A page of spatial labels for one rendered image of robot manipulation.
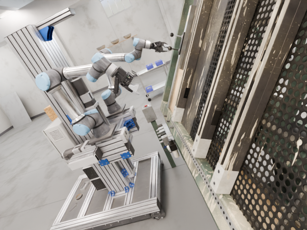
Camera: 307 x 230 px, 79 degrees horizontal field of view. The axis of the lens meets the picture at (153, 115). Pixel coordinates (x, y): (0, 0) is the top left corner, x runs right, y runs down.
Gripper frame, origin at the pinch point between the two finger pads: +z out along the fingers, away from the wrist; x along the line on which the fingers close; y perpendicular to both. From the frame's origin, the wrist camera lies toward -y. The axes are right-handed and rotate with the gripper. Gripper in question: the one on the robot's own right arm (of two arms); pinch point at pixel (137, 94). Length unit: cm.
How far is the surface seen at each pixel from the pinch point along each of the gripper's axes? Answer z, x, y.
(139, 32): -74, 804, -41
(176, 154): 62, 15, -26
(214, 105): 31, -27, 31
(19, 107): -330, 762, -729
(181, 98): 32.2, 24.2, 12.0
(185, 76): 22.7, 25.8, 26.8
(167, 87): 32, 84, -1
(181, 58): 18, 64, 33
